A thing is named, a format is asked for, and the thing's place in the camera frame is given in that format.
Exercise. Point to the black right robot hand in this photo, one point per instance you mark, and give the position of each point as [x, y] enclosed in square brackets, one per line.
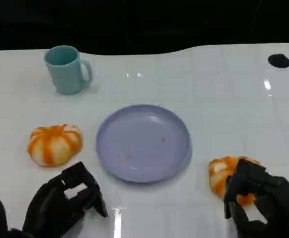
[281, 198]

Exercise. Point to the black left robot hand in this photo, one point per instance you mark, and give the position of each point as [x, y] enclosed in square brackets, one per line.
[47, 210]

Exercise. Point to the orange and white bread roll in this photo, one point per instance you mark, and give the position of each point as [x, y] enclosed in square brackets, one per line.
[52, 146]
[217, 178]

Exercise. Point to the lilac plate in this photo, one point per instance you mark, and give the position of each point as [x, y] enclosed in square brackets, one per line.
[139, 146]

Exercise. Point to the pale green mug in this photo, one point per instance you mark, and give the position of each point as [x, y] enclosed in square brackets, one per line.
[65, 77]

